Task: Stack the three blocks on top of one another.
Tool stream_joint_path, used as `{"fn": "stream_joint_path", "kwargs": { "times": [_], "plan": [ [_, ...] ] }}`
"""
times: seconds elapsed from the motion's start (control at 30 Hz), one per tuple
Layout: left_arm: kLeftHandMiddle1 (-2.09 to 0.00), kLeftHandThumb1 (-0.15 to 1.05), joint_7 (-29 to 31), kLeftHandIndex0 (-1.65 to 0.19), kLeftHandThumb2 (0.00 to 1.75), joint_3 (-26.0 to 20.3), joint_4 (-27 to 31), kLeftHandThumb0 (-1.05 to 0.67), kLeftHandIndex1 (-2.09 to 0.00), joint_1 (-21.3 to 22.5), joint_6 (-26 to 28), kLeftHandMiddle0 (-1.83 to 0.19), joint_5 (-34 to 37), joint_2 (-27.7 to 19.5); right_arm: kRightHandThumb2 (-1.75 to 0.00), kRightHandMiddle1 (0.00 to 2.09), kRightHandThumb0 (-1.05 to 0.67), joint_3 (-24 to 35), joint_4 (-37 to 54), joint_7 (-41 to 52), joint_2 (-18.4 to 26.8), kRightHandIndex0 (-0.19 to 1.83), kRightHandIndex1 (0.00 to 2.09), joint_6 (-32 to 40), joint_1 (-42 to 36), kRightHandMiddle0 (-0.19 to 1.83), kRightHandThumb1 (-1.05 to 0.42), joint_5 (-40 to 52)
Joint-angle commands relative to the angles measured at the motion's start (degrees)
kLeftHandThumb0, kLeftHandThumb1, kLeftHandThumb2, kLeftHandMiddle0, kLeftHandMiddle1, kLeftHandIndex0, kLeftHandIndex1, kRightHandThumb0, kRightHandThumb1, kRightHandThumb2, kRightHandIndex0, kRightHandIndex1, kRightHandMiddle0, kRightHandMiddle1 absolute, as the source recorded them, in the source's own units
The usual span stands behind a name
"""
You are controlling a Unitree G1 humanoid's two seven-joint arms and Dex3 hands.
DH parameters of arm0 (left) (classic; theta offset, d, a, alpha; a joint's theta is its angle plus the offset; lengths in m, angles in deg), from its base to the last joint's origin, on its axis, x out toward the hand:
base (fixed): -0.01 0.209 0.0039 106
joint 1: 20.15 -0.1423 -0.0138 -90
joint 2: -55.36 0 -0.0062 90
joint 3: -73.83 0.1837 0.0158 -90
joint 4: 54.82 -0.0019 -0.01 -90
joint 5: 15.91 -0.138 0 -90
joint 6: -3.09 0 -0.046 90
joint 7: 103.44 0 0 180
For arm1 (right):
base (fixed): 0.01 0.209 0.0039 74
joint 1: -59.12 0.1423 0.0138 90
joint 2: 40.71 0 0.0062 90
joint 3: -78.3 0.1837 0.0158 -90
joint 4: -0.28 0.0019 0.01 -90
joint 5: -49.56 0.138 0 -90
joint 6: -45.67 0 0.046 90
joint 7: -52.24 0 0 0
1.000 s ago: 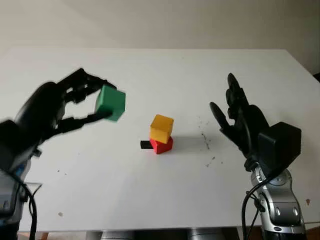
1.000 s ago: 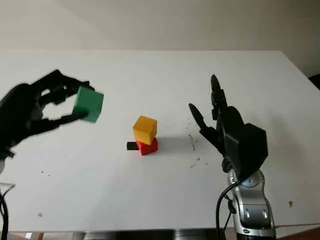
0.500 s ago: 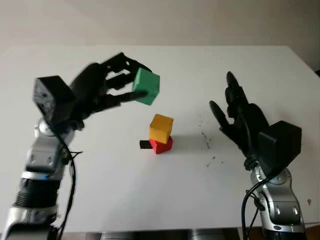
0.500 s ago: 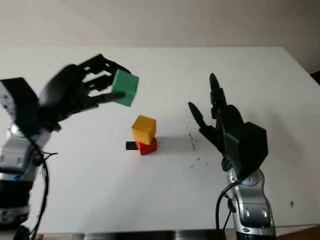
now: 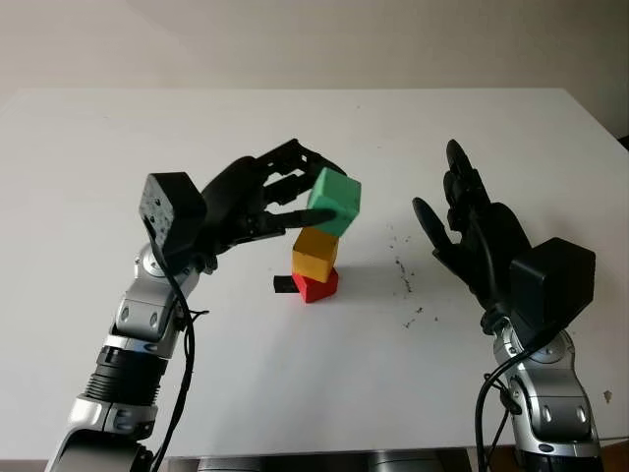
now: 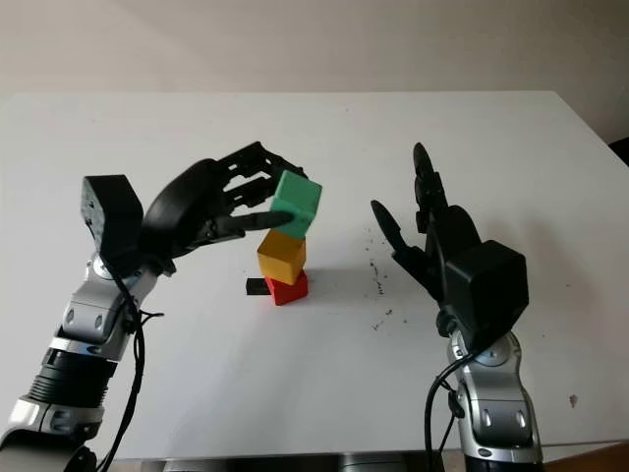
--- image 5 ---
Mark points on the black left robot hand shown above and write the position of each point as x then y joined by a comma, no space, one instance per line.
231,196

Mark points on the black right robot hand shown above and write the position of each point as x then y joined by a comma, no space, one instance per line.
491,241

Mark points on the yellow wooden cube block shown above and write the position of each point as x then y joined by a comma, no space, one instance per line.
314,253

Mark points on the green wooden cube block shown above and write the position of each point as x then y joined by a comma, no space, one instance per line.
339,196

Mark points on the red wooden cube block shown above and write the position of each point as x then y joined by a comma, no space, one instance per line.
319,292

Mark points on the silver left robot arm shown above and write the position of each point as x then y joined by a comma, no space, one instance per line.
142,314

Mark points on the small black block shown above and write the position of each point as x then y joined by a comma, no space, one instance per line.
284,285

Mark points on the dark furniture piece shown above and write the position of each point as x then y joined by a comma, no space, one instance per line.
624,141

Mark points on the grey robot torso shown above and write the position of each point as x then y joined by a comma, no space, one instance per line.
393,462

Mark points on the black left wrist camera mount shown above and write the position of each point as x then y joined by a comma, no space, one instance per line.
172,211

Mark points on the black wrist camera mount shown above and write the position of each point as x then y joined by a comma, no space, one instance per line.
550,290
172,211

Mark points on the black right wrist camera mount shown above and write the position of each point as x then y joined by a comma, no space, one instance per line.
550,290

